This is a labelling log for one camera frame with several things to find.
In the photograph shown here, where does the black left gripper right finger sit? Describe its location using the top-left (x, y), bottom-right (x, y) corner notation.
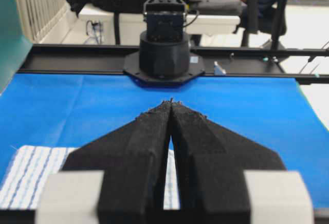
top-left (170, 102), bottom-right (285, 223)

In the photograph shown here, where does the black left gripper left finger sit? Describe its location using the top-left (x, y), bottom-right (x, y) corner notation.
top-left (62, 101), bottom-right (171, 223)

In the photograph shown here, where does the white blue striped towel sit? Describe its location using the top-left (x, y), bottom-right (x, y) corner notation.
top-left (0, 144), bottom-right (180, 211)

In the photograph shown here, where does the blue table cloth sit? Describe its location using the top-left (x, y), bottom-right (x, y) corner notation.
top-left (1, 74), bottom-right (328, 208)

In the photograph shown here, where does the black office chair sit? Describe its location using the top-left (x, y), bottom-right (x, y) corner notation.
top-left (237, 0), bottom-right (287, 50)

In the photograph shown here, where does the white desk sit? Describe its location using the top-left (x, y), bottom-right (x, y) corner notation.
top-left (79, 4), bottom-right (240, 45)

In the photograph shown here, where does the green side board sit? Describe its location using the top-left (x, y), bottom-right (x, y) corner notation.
top-left (1, 0), bottom-right (32, 92)

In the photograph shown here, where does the white radiator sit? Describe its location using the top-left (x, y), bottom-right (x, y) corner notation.
top-left (16, 0), bottom-right (68, 43)

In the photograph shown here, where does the black aluminium rail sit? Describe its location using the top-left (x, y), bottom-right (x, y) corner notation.
top-left (18, 44), bottom-right (328, 86)

